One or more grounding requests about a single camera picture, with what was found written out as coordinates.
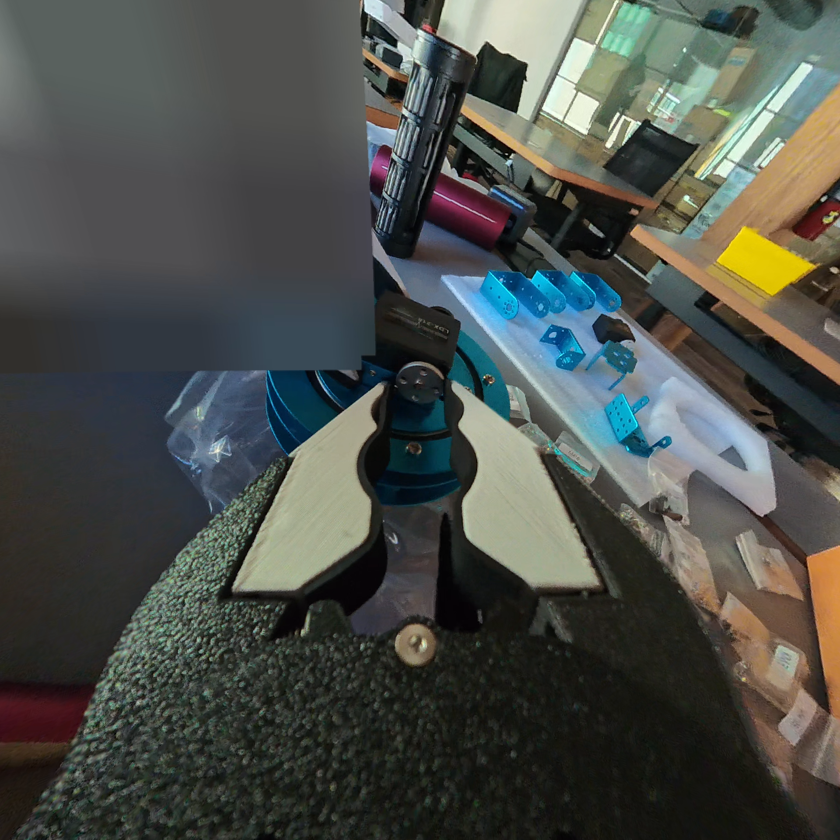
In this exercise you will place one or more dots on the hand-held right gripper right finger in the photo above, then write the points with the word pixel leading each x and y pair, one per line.
pixel 525 525

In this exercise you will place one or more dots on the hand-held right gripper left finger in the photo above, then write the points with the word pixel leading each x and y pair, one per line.
pixel 308 525

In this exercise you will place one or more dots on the large clear plastic bag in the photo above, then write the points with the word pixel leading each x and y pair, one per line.
pixel 223 459

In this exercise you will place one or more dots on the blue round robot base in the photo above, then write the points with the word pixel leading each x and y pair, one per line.
pixel 420 479

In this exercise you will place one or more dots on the red electric screwdriver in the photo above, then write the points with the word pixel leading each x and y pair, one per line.
pixel 39 712

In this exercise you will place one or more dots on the dark grey desk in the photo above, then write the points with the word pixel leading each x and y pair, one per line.
pixel 98 525

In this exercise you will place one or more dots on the white foam sheet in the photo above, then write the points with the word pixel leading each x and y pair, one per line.
pixel 525 367

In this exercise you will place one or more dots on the black servo motor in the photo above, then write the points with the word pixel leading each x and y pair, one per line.
pixel 417 328
pixel 613 328

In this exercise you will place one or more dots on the group of blue metal brackets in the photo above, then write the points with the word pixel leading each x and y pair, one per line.
pixel 512 292

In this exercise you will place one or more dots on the pile of small zip bags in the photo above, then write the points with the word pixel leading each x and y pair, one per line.
pixel 754 623

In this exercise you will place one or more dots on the wooden table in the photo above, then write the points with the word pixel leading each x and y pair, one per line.
pixel 754 315

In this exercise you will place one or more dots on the red tube case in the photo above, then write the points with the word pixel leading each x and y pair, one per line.
pixel 459 203

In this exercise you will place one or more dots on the yellow box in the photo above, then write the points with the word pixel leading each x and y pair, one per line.
pixel 761 259

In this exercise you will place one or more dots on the grey top office table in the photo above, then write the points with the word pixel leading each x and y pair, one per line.
pixel 558 151

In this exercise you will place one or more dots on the black office chair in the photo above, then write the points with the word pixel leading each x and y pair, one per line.
pixel 649 157

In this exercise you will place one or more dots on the black bit holder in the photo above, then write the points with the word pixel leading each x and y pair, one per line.
pixel 420 144

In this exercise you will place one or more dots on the large wooden beam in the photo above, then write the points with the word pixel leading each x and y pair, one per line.
pixel 787 170

